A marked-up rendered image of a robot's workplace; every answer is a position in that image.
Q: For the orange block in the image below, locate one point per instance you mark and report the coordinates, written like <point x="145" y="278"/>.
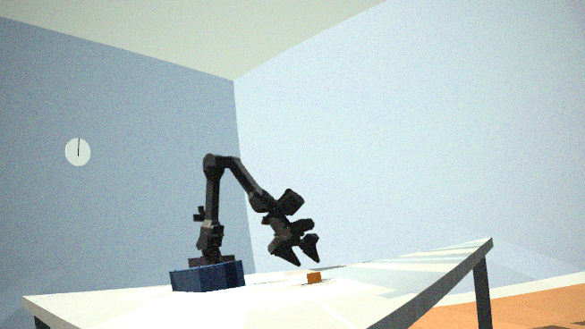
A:
<point x="314" y="277"/>

